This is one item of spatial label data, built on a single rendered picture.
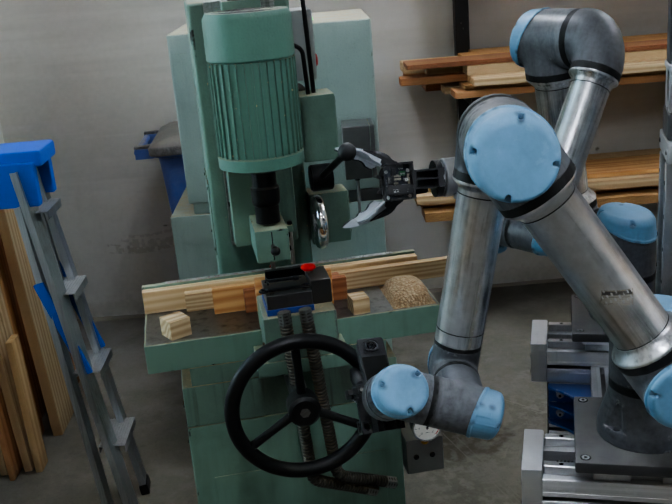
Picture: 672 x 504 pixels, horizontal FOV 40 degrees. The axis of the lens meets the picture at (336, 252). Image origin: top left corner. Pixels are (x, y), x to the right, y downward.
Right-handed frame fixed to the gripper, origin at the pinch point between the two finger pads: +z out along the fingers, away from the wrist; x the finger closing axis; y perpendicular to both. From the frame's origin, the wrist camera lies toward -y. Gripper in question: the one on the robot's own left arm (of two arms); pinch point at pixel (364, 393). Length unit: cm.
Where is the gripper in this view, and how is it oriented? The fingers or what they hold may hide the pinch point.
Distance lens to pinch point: 165.1
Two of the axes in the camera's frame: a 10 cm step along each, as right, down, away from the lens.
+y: 1.6, 9.7, -2.0
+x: 9.8, -1.3, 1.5
